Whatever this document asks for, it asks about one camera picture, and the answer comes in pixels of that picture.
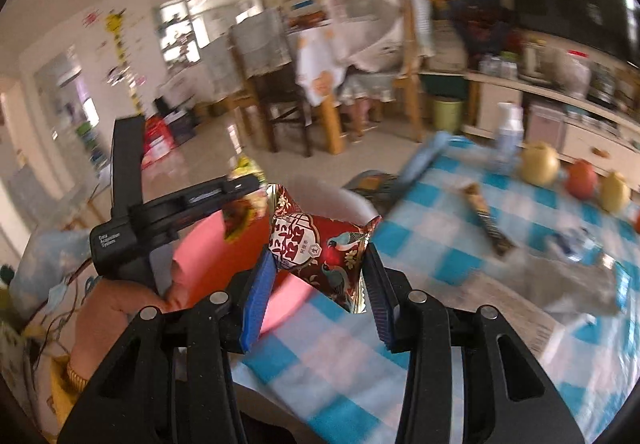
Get gold black coffee mix sachet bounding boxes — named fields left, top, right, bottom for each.
left=462, top=183, right=515, bottom=257

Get white grey foil bag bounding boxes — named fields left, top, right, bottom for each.
left=497, top=251, right=627, bottom=316

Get white blue plastic bag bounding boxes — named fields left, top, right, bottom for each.
left=544, top=227, right=603, bottom=265

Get yellow sleeved left forearm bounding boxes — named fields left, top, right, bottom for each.
left=50, top=355, right=88, bottom=427

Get pink plastic trash bucket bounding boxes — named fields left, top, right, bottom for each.
left=164, top=211, right=314, bottom=334

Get person's left hand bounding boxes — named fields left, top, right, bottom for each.
left=66, top=261, right=189, bottom=388

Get red gift bags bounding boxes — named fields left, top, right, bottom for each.
left=142, top=115, right=176, bottom=169

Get blue checkered tablecloth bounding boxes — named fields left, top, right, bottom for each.
left=232, top=137, right=639, bottom=443

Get green waste bin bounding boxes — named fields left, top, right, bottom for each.
left=433, top=96, right=464, bottom=134

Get left yellow pear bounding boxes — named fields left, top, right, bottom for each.
left=520, top=141, right=560, bottom=187

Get yellow pear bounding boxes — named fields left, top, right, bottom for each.
left=599, top=171, right=630, bottom=214
left=520, top=141, right=560, bottom=187

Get white milk bottle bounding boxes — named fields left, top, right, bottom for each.
left=494, top=102, right=524, bottom=174

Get dark wooden chair with cover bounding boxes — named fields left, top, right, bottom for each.
left=230, top=8, right=312, bottom=157

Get dining table with white cloth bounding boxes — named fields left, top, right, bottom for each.
left=290, top=24, right=347, bottom=155

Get red apple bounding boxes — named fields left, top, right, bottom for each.
left=565, top=159, right=598, bottom=201

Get pink storage box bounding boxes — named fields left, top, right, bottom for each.
left=525, top=104, right=566, bottom=151

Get right yellow pear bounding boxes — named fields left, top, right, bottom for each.
left=599, top=171, right=630, bottom=214

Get white tv cabinet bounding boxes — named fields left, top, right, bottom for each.
left=462, top=72, right=640, bottom=191

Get wooden dining chair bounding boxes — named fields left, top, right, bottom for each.
left=344, top=0, right=436, bottom=145

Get white mesh food cover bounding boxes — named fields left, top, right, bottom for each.
left=321, top=0, right=405, bottom=73

